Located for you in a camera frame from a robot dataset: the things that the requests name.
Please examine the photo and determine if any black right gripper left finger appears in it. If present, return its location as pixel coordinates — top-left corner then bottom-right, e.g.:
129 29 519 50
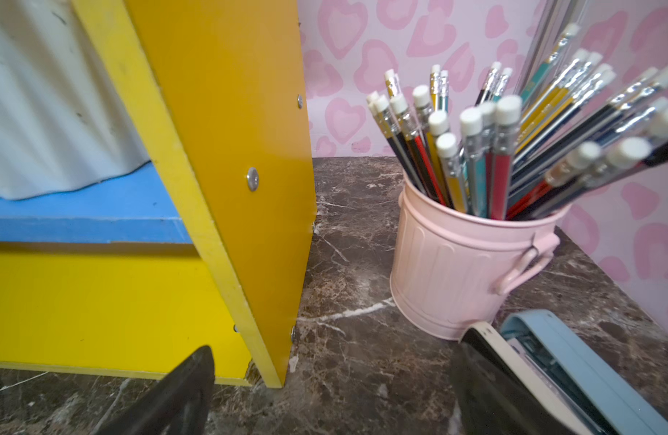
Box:
99 345 215 434

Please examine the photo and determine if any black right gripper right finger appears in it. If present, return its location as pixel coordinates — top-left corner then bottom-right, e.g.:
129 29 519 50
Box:
451 322 590 434

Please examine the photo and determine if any pink pencil bucket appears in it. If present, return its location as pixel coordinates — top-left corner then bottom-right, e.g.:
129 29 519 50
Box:
390 181 568 341

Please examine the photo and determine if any bundle of pencils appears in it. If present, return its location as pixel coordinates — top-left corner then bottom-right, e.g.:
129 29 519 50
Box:
366 23 668 221

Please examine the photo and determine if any lower shelf rightmost sunflower pot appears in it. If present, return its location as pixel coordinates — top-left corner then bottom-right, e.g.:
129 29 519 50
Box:
0 1 150 200

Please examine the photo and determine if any light blue stapler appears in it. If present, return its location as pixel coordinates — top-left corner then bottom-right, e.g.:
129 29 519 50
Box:
461 310 668 434

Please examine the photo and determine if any yellow shelf unit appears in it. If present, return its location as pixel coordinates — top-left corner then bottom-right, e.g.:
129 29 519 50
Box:
0 1 316 388

